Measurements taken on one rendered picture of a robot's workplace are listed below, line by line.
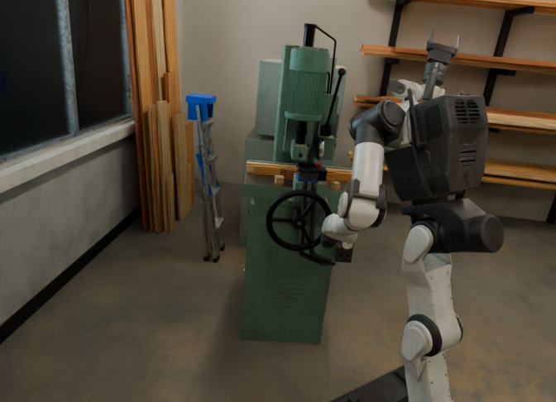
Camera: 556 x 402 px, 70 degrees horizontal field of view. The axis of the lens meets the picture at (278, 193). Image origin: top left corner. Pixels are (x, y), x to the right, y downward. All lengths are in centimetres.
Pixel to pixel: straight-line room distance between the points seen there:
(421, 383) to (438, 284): 37
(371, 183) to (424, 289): 49
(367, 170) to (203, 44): 337
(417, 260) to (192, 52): 346
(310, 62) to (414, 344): 120
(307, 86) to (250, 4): 251
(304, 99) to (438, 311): 103
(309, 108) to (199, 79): 265
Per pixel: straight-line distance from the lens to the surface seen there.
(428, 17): 431
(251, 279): 206
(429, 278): 145
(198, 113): 261
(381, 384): 194
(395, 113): 125
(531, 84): 466
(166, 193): 325
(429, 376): 161
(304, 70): 182
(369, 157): 119
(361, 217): 117
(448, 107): 128
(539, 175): 436
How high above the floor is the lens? 151
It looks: 21 degrees down
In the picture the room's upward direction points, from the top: 6 degrees clockwise
